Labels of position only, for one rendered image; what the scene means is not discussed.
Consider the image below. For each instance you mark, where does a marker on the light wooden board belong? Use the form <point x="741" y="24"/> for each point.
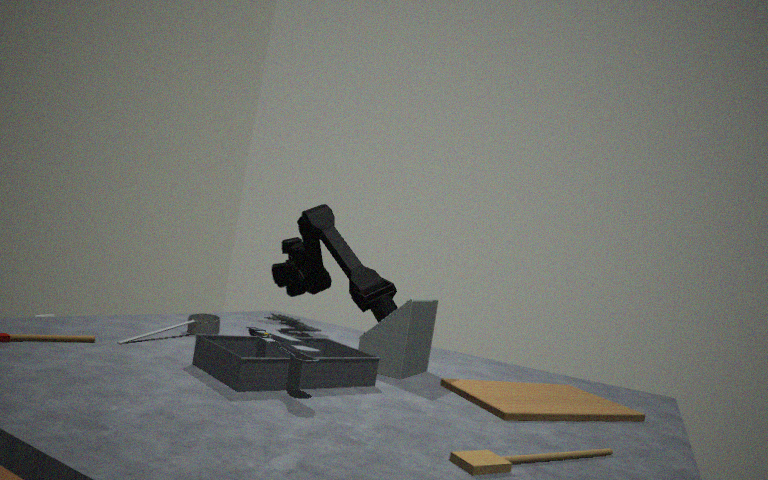
<point x="540" y="401"/>

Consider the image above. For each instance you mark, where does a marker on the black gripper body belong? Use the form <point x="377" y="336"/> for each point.
<point x="295" y="287"/>

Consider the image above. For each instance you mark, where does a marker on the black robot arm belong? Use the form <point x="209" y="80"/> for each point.
<point x="367" y="288"/>

